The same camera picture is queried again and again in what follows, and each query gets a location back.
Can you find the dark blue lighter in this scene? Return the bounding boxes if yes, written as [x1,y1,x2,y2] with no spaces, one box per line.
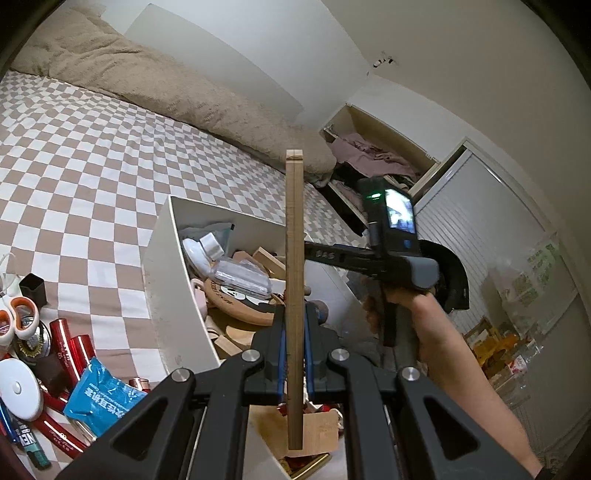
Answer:
[0,401,19,445]

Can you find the small black open box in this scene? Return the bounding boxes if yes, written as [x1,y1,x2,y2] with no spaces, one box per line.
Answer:
[19,272,48,308]

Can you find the beige fluffy blanket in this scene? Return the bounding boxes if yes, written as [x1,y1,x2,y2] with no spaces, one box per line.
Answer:
[9,4,338,185]

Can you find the flat wooden tag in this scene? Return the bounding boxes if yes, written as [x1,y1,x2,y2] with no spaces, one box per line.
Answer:
[257,410,341,459]

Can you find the white headboard panel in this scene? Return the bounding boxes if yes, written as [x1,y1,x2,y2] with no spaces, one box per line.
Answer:
[124,4,306,126]

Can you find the orange handled scissors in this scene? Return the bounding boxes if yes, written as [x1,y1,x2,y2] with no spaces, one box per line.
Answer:
[0,296,41,346]

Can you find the thin wooden board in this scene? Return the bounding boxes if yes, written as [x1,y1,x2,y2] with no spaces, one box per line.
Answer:
[284,148,306,451]

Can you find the clear plastic case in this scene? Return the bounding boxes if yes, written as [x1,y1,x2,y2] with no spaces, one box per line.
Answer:
[216,260,271,299]

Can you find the round dark green tin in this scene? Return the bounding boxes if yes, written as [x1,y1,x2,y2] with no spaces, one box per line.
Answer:
[14,323,50,361]

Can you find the pink clothes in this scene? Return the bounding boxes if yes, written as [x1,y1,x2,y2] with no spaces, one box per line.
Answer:
[329,133,419,178]

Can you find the silver tape roll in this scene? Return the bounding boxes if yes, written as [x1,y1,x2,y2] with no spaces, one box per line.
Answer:
[200,232,228,260]

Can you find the dark brown block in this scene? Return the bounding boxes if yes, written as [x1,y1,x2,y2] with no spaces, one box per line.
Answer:
[35,355,68,398]

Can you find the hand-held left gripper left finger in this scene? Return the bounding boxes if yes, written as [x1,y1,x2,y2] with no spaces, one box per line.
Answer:
[58,305,288,480]

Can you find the person's right forearm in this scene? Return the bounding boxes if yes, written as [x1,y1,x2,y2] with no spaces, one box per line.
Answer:
[413,295,544,478]

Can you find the person's right hand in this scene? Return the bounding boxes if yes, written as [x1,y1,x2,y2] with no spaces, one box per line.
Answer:
[362,288,438,334]

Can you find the white open wardrobe shelf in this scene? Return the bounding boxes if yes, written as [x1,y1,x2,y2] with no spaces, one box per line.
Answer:
[320,103,443,237]

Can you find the wooden block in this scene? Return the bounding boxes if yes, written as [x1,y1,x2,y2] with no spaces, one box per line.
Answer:
[253,247,287,281]

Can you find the round printed wooden board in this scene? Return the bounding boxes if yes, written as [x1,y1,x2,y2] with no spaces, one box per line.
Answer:
[204,276,279,329]

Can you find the pink cup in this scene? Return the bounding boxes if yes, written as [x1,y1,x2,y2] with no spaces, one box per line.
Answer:
[188,278,209,320]

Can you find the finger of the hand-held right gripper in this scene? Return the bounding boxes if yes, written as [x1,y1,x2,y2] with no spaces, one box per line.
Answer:
[302,241,372,278]

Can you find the white storage box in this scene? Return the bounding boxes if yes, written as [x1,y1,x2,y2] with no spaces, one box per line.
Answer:
[142,195,366,480]

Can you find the white round device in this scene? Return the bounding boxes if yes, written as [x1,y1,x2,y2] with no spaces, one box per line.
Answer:
[0,357,45,422]

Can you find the white ribbed wardrobe door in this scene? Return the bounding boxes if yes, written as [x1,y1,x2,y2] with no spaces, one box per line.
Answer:
[413,137,583,416]

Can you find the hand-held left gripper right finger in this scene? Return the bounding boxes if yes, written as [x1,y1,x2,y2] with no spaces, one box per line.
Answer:
[302,316,533,480]

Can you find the blue packet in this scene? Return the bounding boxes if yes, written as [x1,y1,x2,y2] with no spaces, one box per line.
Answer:
[63,356,149,440]

